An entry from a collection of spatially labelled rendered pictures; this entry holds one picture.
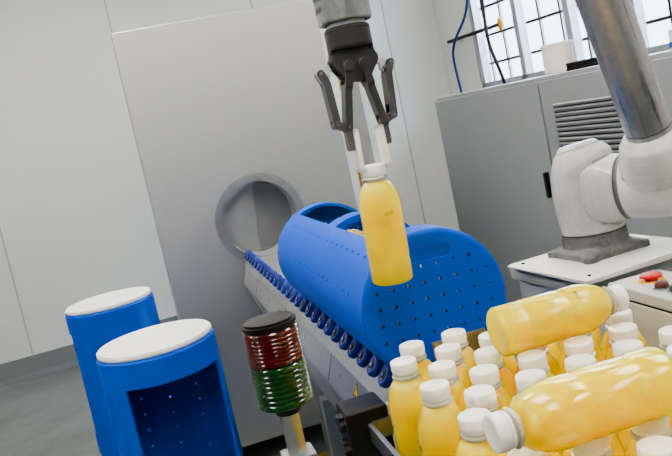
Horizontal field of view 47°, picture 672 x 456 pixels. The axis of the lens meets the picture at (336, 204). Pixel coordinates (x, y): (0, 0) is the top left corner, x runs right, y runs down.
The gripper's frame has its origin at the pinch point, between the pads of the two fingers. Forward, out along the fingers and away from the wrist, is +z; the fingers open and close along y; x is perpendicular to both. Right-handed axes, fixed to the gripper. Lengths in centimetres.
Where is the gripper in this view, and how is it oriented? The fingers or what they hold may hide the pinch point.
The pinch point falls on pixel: (370, 149)
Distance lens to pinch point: 127.0
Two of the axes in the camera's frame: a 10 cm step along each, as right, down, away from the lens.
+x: 2.5, 0.2, -9.7
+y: -9.5, 2.1, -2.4
